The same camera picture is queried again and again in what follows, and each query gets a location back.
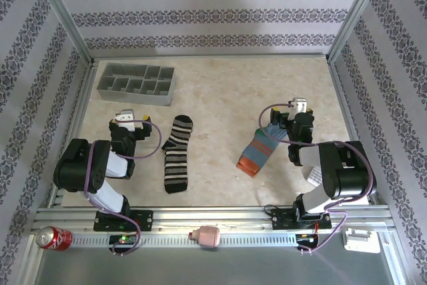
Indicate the blue orange sock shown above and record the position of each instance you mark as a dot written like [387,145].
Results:
[258,151]

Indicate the black beige striped sock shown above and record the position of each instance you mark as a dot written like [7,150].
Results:
[176,165]

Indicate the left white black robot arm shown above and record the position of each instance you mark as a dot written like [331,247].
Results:
[75,165]

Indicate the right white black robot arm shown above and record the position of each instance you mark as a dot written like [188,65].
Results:
[347,175]

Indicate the grey compartment tray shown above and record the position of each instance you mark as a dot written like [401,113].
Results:
[133,96]

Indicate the red soda can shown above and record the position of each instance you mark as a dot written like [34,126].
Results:
[55,238]

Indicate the pink plastic bottle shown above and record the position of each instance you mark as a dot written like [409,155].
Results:
[208,236]

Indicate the grey metal panel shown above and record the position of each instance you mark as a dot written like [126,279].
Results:
[217,268]

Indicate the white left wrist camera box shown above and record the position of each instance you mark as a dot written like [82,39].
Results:
[125,119]

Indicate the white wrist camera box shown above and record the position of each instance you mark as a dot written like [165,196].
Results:
[125,119]
[298,107]

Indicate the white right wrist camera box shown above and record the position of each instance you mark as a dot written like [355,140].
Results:
[298,107]

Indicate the aluminium side rail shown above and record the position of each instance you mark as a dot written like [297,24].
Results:
[78,108]
[345,108]

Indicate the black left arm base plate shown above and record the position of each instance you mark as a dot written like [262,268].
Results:
[146,220]

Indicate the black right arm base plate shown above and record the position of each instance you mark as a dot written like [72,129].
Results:
[280,220]

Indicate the aluminium back rail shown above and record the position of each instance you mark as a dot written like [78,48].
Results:
[200,55]

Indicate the aluminium front rail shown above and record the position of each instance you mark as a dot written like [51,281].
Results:
[217,216]

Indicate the aluminium frame post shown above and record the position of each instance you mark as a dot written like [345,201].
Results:
[69,19]
[355,14]

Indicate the white plastic bracket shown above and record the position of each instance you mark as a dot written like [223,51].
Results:
[358,238]

